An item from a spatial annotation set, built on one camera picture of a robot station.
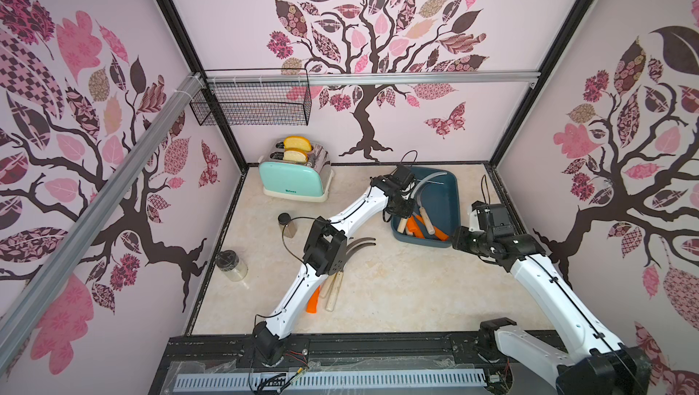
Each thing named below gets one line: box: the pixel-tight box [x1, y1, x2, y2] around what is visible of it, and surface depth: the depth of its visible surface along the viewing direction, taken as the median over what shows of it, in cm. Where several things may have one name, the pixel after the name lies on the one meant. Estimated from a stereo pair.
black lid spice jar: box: [277, 212, 298, 239], surface depth 94 cm
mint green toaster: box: [258, 138, 335, 203], surface depth 103 cm
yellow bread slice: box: [283, 135, 313, 152], surface depth 103 cm
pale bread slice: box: [283, 149, 309, 164], surface depth 100 cm
